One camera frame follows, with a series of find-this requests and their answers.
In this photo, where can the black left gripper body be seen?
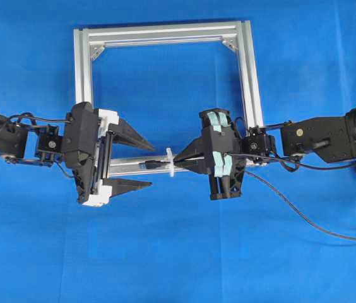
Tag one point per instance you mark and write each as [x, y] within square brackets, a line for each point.
[86, 149]

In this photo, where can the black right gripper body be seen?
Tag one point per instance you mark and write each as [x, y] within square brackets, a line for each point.
[220, 142]

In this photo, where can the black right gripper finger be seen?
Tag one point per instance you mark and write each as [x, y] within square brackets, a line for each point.
[200, 147]
[197, 166]

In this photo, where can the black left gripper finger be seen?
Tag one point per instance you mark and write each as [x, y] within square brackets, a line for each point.
[121, 186]
[125, 134]

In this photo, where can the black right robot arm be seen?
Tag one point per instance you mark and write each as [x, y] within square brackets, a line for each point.
[332, 139]

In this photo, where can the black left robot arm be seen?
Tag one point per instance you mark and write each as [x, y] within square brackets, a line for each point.
[30, 140]

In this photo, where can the blue table cloth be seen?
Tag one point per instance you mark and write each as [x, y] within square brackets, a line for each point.
[170, 242]

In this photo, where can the aluminium extrusion frame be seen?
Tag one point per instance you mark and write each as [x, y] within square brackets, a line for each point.
[89, 43]

